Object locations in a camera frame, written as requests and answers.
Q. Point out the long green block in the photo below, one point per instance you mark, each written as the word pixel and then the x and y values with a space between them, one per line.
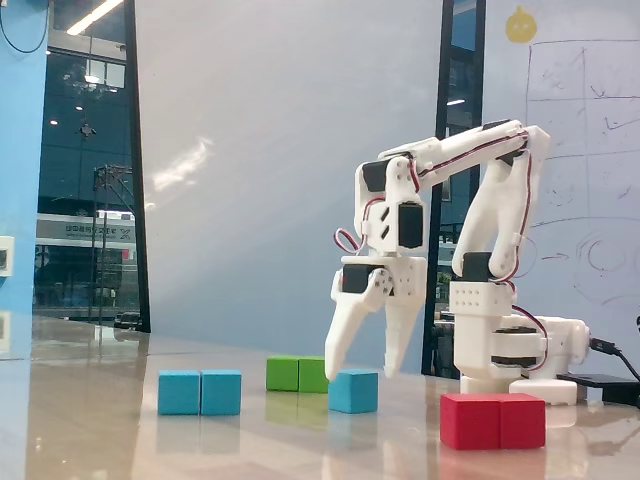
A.
pixel 295 375

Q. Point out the black window frame post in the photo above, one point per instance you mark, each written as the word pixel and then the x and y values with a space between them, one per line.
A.
pixel 136 165
pixel 441 75
pixel 477 60

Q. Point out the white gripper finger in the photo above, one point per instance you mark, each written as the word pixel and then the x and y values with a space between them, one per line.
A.
pixel 350 325
pixel 402 330

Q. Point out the long red block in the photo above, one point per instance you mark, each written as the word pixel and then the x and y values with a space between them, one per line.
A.
pixel 492 422

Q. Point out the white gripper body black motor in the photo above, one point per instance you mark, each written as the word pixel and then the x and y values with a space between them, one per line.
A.
pixel 407 282

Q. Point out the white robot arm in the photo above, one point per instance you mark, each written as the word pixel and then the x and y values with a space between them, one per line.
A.
pixel 480 340

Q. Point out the yellow round sticker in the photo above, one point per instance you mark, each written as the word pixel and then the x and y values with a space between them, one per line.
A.
pixel 521 26

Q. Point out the small blue cube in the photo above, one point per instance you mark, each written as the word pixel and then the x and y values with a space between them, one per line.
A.
pixel 355 392

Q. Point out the black power adapter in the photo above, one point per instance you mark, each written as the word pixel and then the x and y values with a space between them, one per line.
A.
pixel 605 386

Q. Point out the white storefront sign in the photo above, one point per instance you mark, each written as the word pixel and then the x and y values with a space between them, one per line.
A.
pixel 85 230

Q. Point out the metal scaffold tower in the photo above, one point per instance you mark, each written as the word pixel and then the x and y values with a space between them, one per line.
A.
pixel 97 240

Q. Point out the long blue block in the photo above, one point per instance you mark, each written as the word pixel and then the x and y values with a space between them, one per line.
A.
pixel 199 393

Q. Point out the white wall socket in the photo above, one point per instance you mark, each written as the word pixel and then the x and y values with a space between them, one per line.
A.
pixel 6 256

